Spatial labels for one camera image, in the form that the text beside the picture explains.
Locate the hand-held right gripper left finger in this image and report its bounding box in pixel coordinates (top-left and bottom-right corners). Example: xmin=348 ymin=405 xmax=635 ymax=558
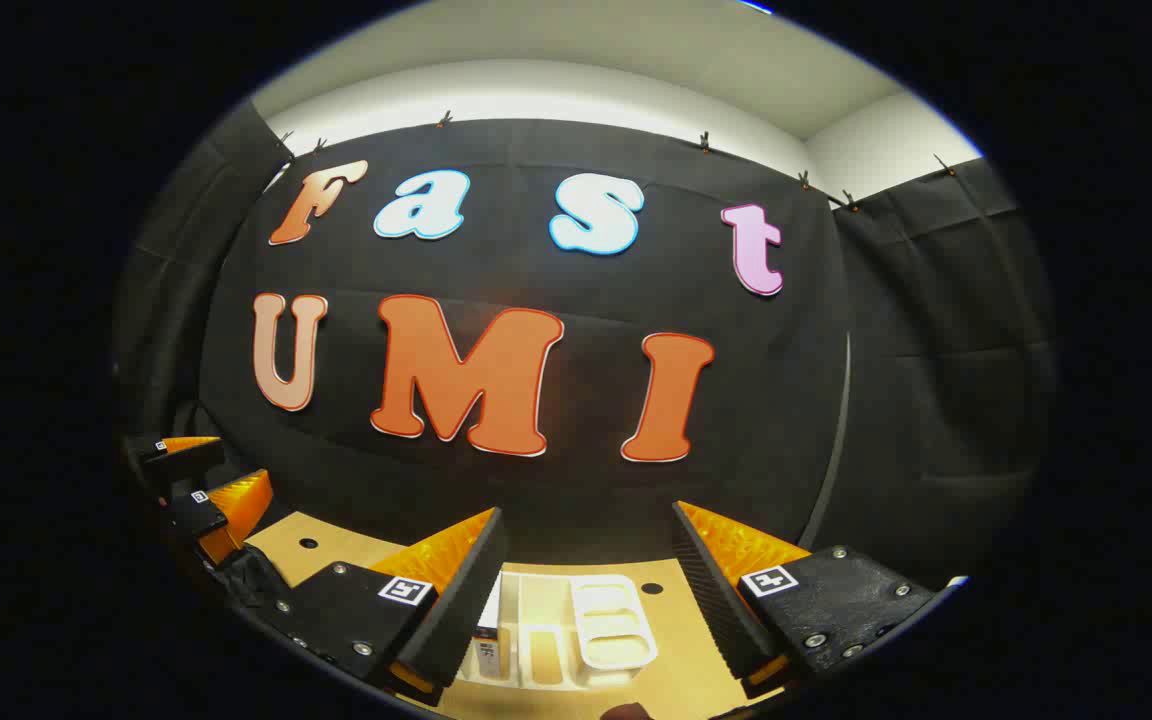
xmin=271 ymin=506 xmax=509 ymax=701

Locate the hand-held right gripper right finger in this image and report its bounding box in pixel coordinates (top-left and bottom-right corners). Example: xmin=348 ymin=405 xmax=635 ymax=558
xmin=671 ymin=500 xmax=969 ymax=701

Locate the book with portrait cover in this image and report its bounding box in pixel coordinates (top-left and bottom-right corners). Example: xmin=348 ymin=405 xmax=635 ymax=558
xmin=472 ymin=572 xmax=504 ymax=685

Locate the black schoolbag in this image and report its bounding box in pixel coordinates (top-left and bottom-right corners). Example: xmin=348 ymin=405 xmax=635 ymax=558
xmin=204 ymin=543 xmax=289 ymax=613

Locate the white bookshelf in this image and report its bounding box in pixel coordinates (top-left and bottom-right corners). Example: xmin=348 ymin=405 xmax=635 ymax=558
xmin=454 ymin=570 xmax=661 ymax=693

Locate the thin grey strip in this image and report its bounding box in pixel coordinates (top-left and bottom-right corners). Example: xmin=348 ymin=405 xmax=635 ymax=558
xmin=801 ymin=333 xmax=853 ymax=549

